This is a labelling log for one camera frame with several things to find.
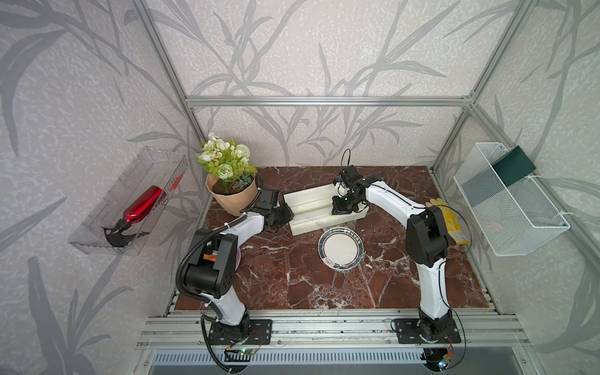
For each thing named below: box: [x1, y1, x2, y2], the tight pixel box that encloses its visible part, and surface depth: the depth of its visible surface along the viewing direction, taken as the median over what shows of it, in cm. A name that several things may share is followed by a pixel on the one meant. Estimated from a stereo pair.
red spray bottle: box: [101, 185, 163, 247], surface depth 63 cm
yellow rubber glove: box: [425, 197, 471, 245], surface depth 101 cm
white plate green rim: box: [317, 227, 365, 272], surface depth 93 cm
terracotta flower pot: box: [205, 173, 258, 217], surface depth 93 cm
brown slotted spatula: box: [382, 176, 418, 197], surface depth 114 cm
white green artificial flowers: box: [196, 132, 258, 191], surface depth 86 cm
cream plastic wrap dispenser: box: [283, 182, 370, 236], surface depth 98 cm
